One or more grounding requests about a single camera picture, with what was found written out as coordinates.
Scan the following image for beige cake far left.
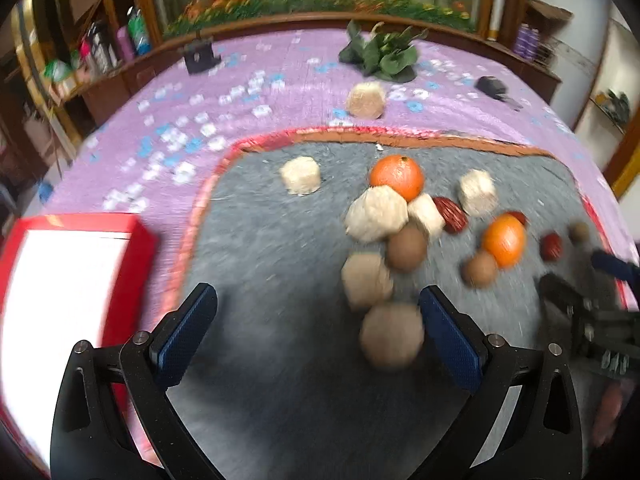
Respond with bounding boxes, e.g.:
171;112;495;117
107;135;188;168
279;156;321;196

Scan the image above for beige cake on tablecloth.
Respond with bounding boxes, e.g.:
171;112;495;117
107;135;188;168
346;81;386;119

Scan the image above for brown round longan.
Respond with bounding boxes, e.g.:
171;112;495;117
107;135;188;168
461;250;499;289

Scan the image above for purple floral tablecloth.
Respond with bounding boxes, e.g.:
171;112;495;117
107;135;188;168
29;27;640;281

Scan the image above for red white shallow box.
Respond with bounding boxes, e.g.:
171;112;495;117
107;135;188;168
1;212;157;471

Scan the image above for large beige cake piece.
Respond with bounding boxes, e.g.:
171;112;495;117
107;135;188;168
345;185;409;243

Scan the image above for small black cylinder mount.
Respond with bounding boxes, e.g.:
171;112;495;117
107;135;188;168
182;38;221;75

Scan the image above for black seatbelt buckle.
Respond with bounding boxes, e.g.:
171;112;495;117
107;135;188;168
474;76;523;110

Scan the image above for red jujube date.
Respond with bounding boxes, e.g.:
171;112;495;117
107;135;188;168
539;231;563;262
433;196;469;234

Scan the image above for orange tangerine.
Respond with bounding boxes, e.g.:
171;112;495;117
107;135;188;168
482;214;526;269
369;154;425;202

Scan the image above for brown round fruit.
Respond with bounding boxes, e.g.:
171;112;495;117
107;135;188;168
385;223;428;273

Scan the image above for green leafy vegetable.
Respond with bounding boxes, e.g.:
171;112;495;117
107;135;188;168
338;21;428;84

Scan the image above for grey felt mat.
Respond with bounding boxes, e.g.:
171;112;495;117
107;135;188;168
164;127;637;480

